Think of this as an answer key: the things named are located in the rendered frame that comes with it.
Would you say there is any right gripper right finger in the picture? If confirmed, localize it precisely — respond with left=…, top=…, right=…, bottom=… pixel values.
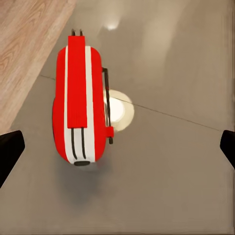
left=220, top=130, right=235, bottom=168

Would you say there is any radio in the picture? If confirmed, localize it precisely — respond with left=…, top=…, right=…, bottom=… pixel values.
left=52, top=30, right=114, bottom=166

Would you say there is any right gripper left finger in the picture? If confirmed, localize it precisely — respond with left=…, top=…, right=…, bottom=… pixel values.
left=0, top=130, right=25, bottom=188

